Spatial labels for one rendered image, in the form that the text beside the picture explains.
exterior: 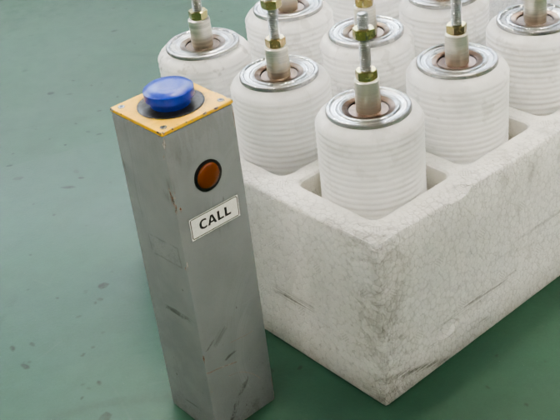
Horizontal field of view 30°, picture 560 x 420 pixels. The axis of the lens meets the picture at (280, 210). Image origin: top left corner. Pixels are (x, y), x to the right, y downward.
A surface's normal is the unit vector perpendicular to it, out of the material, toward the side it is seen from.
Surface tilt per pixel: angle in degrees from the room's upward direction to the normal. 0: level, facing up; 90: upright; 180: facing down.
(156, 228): 90
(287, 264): 90
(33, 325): 0
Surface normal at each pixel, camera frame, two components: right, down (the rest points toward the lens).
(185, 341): -0.74, 0.42
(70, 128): -0.11, -0.84
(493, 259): 0.66, 0.34
